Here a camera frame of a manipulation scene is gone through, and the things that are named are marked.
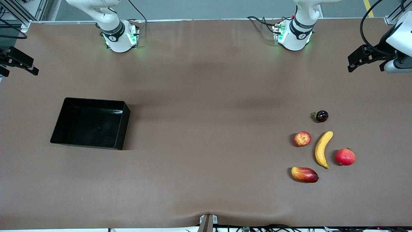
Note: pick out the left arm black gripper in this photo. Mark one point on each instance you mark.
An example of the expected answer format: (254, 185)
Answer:
(382, 45)

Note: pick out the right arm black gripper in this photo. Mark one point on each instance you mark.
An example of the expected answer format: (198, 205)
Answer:
(7, 56)

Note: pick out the black plastic box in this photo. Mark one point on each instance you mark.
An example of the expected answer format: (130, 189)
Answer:
(93, 124)

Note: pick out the red yellow apple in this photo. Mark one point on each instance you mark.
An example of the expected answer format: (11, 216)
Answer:
(302, 139)

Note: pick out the yellow banana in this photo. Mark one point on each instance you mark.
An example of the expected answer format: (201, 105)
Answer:
(322, 149)

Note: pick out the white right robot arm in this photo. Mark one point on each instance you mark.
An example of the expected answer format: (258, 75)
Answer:
(117, 43)

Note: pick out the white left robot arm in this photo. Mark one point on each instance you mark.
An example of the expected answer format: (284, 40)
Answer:
(297, 42)

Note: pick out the yellow floor tape strip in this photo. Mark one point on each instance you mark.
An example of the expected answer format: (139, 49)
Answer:
(369, 8)

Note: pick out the red pomegranate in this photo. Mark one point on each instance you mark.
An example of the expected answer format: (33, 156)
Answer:
(345, 157)

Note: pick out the red yellow mango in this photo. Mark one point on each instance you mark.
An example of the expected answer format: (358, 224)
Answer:
(304, 174)

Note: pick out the brown table cover sheet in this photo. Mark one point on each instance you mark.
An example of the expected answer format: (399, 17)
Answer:
(206, 177)

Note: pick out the small green circuit board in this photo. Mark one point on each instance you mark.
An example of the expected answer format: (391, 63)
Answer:
(246, 228)

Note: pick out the metal table edge clamp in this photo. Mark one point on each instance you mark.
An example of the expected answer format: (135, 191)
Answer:
(207, 224)

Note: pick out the aluminium frame profile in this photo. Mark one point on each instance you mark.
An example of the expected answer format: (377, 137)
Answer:
(24, 21)
(391, 19)

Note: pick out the silver table edge rail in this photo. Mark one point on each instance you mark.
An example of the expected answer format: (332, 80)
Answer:
(209, 20)

